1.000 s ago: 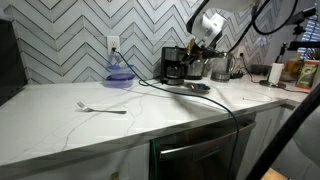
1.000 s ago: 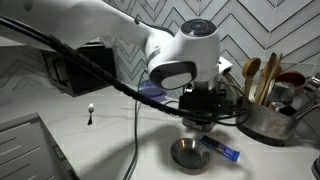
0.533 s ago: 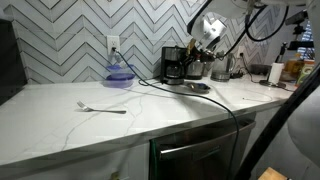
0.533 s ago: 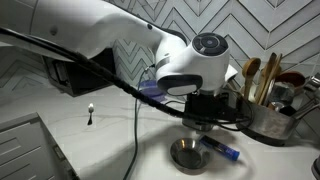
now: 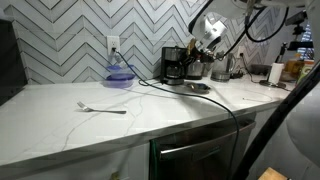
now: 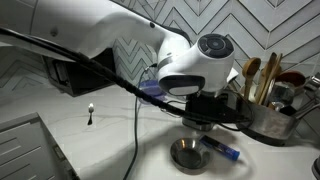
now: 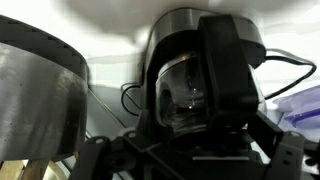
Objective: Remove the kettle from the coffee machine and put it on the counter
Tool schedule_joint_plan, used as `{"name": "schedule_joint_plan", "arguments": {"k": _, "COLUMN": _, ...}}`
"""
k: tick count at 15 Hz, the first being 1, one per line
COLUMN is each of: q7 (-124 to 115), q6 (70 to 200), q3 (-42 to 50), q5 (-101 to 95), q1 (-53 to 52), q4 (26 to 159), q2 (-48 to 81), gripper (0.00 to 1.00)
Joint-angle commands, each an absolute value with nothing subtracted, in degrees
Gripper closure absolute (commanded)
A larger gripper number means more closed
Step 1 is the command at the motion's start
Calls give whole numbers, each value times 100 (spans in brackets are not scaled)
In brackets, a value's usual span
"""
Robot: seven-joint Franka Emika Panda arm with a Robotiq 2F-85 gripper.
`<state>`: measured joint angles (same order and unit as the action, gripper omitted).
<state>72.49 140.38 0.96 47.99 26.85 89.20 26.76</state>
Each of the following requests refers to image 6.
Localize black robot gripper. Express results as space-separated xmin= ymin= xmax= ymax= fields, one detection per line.
xmin=184 ymin=92 xmax=237 ymax=124

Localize black steel coffee machine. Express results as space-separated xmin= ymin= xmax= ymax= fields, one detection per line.
xmin=181 ymin=117 xmax=215 ymax=132

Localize blue snack wrapper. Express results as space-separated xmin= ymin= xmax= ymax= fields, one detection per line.
xmin=198 ymin=134 xmax=241 ymax=162

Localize small steel bowl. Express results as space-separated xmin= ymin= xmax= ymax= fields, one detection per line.
xmin=169 ymin=137 xmax=212 ymax=176

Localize wooden spoon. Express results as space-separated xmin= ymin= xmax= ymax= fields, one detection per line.
xmin=241 ymin=56 xmax=262 ymax=102

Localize steel utensil holder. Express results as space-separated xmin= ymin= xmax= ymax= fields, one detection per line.
xmin=235 ymin=95 xmax=302 ymax=148

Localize wooden spatula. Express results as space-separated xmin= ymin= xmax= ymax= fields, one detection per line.
xmin=254 ymin=52 xmax=284 ymax=106

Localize metal kitchen utensils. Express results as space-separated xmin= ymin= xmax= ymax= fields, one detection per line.
xmin=267 ymin=75 xmax=320 ymax=120

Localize red brown ladle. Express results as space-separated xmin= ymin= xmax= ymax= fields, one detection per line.
xmin=275 ymin=70 xmax=307 ymax=92

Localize silver metal fork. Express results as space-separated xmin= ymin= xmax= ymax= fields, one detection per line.
xmin=86 ymin=102 xmax=96 ymax=127

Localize black countertop appliance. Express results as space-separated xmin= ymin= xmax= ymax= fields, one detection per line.
xmin=41 ymin=47 xmax=118 ymax=98

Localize black power cable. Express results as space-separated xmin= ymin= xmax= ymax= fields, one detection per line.
xmin=122 ymin=63 xmax=158 ymax=180

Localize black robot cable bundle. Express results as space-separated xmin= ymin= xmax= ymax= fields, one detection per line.
xmin=0 ymin=26 xmax=252 ymax=125

